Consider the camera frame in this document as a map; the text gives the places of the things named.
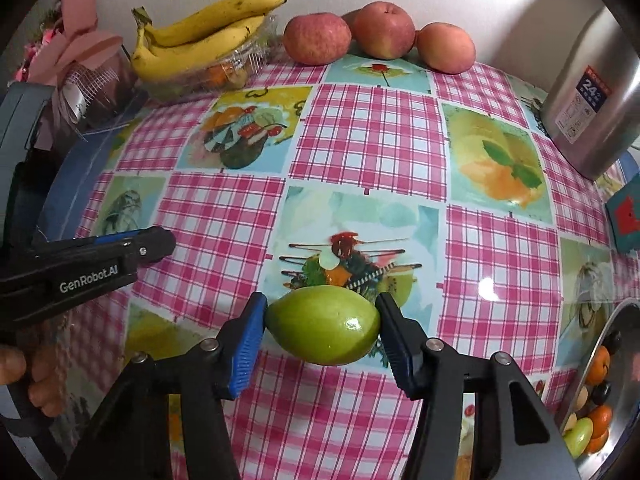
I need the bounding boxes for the red apple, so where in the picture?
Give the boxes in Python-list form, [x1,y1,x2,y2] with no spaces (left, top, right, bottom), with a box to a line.
[345,1,417,59]
[416,22,476,73]
[283,11,352,66]

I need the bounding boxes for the green mango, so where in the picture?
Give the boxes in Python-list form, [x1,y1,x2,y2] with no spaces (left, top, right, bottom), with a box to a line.
[265,285,382,367]

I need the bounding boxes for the yellow banana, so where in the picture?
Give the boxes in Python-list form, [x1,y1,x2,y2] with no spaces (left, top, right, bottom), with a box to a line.
[131,7,251,82]
[150,14,266,56]
[142,0,290,47]

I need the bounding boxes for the orange tangerine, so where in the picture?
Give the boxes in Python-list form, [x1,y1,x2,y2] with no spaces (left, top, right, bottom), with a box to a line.
[587,405,613,433]
[585,346,612,387]

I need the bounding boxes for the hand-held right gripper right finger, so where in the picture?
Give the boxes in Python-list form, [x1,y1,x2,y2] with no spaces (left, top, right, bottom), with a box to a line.
[375,291,581,480]

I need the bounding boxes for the pink flower bouquet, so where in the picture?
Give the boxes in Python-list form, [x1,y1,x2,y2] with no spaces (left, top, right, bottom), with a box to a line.
[10,0,138,148]

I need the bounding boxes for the stainless steel thermos jug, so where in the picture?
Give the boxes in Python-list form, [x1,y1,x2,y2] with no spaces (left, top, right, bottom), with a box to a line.
[540,5,640,182]

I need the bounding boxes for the person's left hand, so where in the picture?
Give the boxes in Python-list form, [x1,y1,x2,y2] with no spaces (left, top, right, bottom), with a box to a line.
[0,342,68,418]

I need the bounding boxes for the pink checked printed tablecloth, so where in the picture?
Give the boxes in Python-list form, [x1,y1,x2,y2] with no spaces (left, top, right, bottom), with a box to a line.
[65,57,631,480]

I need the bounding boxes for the stainless steel plate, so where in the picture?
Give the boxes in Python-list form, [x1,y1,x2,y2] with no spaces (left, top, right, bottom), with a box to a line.
[557,297,640,480]

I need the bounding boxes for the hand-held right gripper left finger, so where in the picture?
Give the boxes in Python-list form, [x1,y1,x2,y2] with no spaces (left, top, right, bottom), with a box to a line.
[65,291,268,480]

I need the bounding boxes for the teal box with red label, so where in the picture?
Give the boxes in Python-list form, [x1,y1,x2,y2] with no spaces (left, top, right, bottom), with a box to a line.
[606,174,640,253]

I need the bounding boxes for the clear plastic container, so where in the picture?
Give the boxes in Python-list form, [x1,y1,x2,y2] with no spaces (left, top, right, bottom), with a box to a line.
[145,12,281,101]

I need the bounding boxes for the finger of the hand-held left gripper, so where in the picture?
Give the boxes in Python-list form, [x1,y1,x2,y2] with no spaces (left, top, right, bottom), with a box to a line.
[92,226,168,242]
[30,232,177,264]

